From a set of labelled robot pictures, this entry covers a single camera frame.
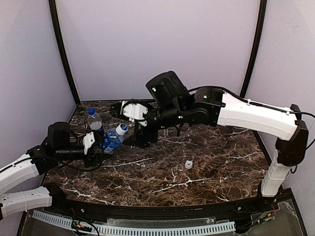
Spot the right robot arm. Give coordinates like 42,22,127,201
118,71,309,198

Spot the clear bottle cap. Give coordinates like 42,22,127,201
185,160,193,169

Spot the small circuit board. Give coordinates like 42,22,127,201
70,220,92,233

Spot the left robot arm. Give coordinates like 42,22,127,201
0,121,104,218

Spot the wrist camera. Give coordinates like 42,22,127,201
82,132,95,155
110,100,153,126

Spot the right black frame post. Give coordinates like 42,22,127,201
240,0,267,98

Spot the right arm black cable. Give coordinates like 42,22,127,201
287,110,315,150

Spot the black front table rail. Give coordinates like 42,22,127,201
44,183,294,222

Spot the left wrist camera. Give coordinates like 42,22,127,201
82,132,95,155

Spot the left black frame post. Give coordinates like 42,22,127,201
48,0,81,106

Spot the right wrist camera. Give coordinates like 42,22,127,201
110,100,153,126

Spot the white blue bottle cap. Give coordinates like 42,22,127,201
116,123,128,136

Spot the black frame post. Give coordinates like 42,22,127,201
240,0,267,98
48,0,81,106

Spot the white cap water bottle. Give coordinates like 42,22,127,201
103,128,124,154

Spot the white slotted cable duct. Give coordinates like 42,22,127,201
32,210,236,236

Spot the blue cap water bottle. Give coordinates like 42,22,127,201
88,108,104,133

